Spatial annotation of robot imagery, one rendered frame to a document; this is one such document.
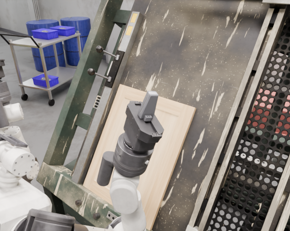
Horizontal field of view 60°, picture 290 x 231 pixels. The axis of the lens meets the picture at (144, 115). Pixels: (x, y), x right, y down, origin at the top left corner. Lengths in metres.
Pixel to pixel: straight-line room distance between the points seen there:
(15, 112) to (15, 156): 0.34
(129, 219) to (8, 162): 0.36
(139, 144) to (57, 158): 1.08
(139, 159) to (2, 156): 0.39
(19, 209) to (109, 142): 0.68
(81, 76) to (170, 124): 0.62
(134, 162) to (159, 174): 0.57
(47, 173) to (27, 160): 0.82
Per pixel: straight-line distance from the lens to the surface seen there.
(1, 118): 1.02
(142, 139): 0.51
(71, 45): 6.08
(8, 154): 0.76
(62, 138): 1.54
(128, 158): 0.57
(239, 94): 1.01
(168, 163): 1.12
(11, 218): 0.72
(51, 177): 1.54
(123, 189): 0.63
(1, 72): 1.05
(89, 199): 1.34
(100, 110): 1.35
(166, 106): 1.16
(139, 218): 0.77
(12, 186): 0.81
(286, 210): 0.97
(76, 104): 1.52
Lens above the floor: 1.85
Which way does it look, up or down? 29 degrees down
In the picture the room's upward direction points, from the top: straight up
